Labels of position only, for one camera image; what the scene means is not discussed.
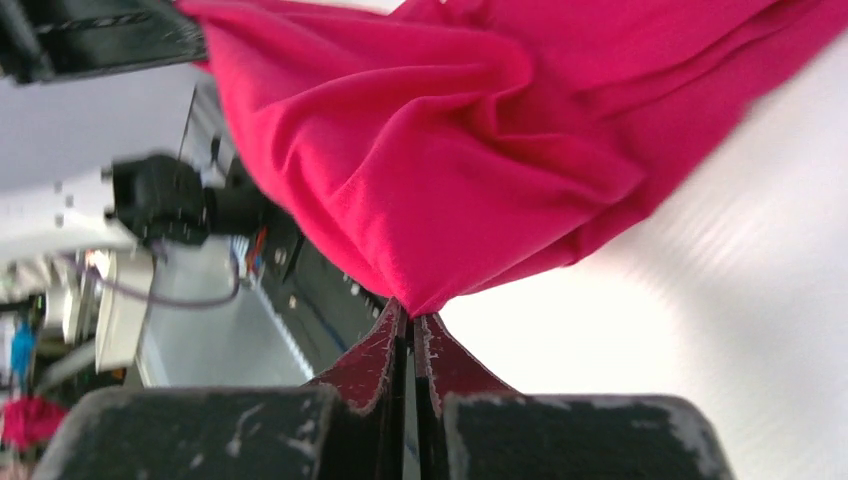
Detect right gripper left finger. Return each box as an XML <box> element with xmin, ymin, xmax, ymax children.
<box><xmin>34</xmin><ymin>301</ymin><xmax>407</xmax><ymax>479</ymax></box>

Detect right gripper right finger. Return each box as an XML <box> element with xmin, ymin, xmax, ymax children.
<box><xmin>413</xmin><ymin>315</ymin><xmax>734</xmax><ymax>479</ymax></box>

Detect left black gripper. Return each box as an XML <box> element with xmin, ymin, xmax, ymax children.
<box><xmin>1</xmin><ymin>0</ymin><xmax>206</xmax><ymax>85</ymax></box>

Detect magenta t shirt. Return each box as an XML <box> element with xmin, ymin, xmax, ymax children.
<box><xmin>178</xmin><ymin>1</ymin><xmax>847</xmax><ymax>314</ymax></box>

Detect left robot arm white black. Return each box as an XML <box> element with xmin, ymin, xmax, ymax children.
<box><xmin>1</xmin><ymin>1</ymin><xmax>206</xmax><ymax>263</ymax></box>

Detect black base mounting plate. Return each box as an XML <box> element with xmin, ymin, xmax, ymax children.
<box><xmin>226</xmin><ymin>208</ymin><xmax>386</xmax><ymax>386</ymax></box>

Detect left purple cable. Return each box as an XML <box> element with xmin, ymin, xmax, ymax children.
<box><xmin>59</xmin><ymin>245</ymin><xmax>243</xmax><ymax>311</ymax></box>

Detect grey cable duct rail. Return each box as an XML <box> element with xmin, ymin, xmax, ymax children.
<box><xmin>230</xmin><ymin>237</ymin><xmax>314</xmax><ymax>386</ymax></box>

